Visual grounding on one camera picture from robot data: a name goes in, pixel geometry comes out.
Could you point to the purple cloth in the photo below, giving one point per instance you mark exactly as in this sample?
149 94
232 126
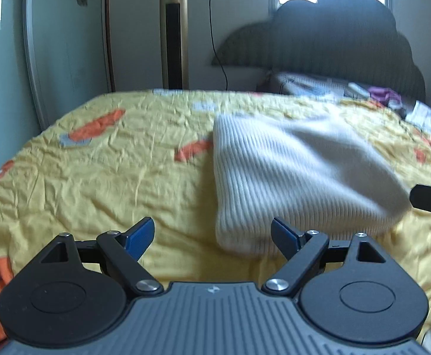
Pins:
383 94

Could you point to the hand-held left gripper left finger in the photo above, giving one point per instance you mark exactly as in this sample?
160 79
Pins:
138 238

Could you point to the white ribbed knit sweater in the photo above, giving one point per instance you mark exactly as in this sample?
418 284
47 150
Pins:
282 177

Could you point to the sliding door wardrobe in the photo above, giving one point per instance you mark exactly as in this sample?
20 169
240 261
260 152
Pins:
64 55

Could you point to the pile of clothes and pillows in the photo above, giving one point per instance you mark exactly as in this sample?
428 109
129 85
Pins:
304 83

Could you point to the white patterned cloth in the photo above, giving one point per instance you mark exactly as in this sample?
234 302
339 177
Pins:
429 116

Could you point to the yellow printed bed sheet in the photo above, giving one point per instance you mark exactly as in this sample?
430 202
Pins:
101 177

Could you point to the dark cloud-shaped headboard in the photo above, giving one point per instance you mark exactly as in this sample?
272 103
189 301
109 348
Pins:
319 37

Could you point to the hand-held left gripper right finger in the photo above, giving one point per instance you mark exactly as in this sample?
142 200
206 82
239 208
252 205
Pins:
285 238

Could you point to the gold tower fan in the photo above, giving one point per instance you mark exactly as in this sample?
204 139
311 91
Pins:
173 44

